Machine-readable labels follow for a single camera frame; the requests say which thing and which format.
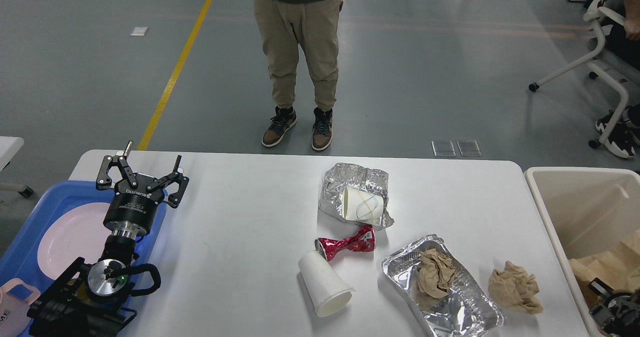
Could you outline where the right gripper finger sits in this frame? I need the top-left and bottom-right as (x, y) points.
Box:
(589, 308), (618, 334)
(588, 278), (614, 300)

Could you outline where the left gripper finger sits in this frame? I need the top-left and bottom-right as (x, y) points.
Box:
(145, 155), (190, 208)
(95, 140), (139, 192)

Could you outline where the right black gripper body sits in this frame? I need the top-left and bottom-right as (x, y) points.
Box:
(602, 291), (640, 336)

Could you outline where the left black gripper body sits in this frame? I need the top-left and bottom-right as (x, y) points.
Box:
(103, 173), (165, 236)

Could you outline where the brown paper bag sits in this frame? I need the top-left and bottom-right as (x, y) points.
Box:
(569, 230), (640, 308)

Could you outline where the pink plate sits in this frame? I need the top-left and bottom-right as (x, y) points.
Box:
(37, 202), (111, 280)

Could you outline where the pink HOME mug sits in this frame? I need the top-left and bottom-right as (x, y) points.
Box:
(0, 278), (41, 337)

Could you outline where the aluminium foil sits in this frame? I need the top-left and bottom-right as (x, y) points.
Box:
(318, 163), (394, 231)

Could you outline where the crushed paper cup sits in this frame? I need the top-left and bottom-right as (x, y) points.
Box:
(342, 187), (384, 226)

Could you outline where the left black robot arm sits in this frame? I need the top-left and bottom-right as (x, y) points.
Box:
(27, 141), (190, 337)

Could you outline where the beige plastic bin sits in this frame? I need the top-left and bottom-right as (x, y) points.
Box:
(524, 166), (640, 337)

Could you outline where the crumpled brown paper ball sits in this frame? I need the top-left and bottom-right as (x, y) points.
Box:
(488, 261), (544, 315)
(417, 248), (457, 299)

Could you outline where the white side table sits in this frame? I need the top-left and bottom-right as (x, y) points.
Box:
(0, 136), (34, 199)

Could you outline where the blue plastic tray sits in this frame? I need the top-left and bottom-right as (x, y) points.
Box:
(1, 180), (165, 309)

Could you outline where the aluminium foil tray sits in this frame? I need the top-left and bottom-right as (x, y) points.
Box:
(381, 234), (505, 337)

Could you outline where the white paper cup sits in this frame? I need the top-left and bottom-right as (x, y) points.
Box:
(298, 250), (355, 318)

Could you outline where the crushed red can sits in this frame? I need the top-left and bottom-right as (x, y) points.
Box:
(314, 225), (376, 262)

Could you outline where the person in khaki trousers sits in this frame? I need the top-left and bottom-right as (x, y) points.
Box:
(253, 0), (343, 151)

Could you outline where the person in dark trousers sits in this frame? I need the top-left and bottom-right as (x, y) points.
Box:
(604, 0), (640, 159)

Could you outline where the white office chair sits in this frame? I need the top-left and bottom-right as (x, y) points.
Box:
(528, 0), (639, 148)

